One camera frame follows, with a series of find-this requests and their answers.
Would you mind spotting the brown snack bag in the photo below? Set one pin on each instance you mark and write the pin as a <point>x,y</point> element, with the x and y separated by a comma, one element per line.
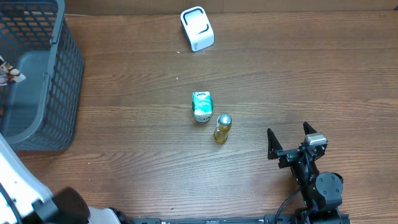
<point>10,74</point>

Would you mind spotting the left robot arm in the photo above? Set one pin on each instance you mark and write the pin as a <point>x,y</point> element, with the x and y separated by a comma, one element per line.
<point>24,199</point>

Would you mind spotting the dark grey plastic basket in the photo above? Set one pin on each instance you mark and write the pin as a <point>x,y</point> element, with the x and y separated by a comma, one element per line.
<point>39,113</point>

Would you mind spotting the white barcode scanner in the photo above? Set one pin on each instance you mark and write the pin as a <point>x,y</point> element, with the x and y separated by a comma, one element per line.
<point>197,28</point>

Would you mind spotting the teal tissue pack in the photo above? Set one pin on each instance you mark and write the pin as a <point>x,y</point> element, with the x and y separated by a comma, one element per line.
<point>202,106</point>

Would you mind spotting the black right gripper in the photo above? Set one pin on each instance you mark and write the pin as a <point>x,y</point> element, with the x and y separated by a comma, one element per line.
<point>294,154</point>

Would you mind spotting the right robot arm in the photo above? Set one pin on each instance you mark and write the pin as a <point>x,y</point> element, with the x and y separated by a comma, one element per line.
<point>321,191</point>

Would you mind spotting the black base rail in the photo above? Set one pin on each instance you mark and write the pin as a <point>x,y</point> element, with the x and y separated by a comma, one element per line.
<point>266,219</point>

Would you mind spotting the yellow liquid bottle silver cap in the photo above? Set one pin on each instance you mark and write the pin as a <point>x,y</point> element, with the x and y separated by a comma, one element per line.
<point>223,125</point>

